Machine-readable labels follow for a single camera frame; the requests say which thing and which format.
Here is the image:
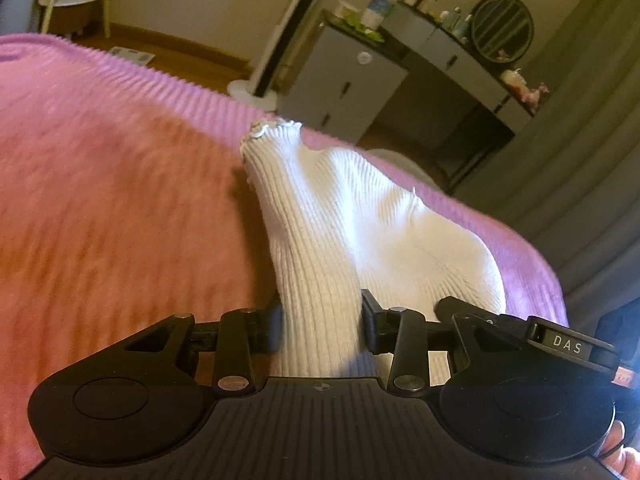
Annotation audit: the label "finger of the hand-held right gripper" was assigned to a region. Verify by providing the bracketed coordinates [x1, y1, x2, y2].
[436, 297, 531, 333]

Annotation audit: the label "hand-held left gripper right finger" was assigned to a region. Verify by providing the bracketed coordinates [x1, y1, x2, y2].
[361, 288, 531, 397]

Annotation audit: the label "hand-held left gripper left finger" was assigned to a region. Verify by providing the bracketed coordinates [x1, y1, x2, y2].
[120, 292, 284, 397]

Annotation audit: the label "white ribbed sock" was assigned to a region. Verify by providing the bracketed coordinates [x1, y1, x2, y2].
[239, 117, 506, 378]

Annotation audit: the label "person's right hand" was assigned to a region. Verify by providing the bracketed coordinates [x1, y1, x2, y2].
[597, 420, 640, 480]

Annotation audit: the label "white rounded chair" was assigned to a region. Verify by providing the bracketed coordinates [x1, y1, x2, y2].
[367, 147, 447, 192]

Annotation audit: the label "pink ribbed blanket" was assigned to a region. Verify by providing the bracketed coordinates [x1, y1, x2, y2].
[0, 32, 571, 480]

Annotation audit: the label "grey curtain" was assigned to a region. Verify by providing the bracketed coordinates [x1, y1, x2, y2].
[450, 0, 640, 321]

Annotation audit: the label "pink white plush toy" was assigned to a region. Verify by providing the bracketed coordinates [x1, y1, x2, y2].
[501, 67, 551, 111]

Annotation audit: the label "grey white dresser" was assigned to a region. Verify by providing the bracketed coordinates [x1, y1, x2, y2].
[385, 2, 535, 192]

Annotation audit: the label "small grey cabinet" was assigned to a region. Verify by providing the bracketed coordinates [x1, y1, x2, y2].
[277, 10, 412, 145]

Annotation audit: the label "white tower fan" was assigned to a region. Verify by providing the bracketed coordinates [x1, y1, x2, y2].
[227, 0, 342, 112]

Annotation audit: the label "round black-framed mirror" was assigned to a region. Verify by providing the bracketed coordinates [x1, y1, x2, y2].
[471, 0, 535, 63]

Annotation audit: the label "green packets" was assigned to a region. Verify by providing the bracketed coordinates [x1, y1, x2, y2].
[345, 15, 386, 44]

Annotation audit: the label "white flat bathroom scale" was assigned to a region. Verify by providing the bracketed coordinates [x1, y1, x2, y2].
[107, 46, 154, 64]

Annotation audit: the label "blue white canister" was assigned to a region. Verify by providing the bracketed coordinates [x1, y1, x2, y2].
[362, 0, 396, 29]

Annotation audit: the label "round white brown stool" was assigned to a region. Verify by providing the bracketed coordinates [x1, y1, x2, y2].
[39, 0, 104, 37]

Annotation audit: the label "pale blue object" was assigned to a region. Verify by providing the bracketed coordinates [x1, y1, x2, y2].
[0, 0, 39, 36]

